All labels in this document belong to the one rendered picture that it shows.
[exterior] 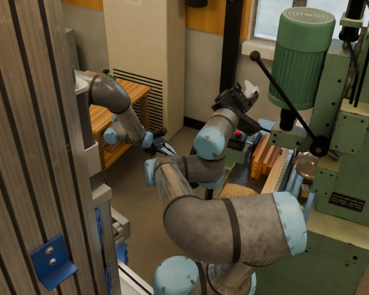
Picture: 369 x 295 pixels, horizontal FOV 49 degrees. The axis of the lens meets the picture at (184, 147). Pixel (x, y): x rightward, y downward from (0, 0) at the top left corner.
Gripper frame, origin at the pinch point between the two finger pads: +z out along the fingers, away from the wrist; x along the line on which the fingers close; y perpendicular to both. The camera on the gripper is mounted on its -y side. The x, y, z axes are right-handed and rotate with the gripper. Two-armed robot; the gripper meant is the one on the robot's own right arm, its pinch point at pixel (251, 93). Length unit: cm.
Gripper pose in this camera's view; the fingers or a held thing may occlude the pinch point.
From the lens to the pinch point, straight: 131.6
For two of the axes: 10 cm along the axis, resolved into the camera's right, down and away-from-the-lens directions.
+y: -6.1, -7.6, -2.1
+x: -6.7, 3.7, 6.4
